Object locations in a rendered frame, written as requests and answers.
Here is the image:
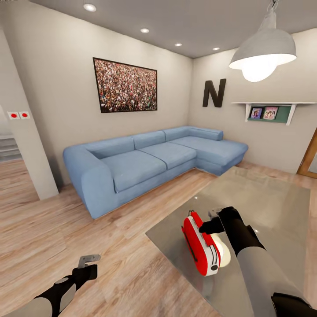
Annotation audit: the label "radio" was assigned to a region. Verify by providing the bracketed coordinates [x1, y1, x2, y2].
[182, 211, 221, 276]

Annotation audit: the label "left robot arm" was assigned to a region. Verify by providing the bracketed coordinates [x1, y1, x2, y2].
[1, 254, 101, 317]

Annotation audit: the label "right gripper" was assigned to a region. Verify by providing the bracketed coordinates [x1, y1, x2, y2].
[199, 218, 224, 235]

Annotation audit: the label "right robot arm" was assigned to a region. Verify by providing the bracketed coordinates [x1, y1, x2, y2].
[199, 206, 317, 317]

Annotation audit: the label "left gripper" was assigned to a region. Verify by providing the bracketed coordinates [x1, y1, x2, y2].
[72, 264, 98, 286]

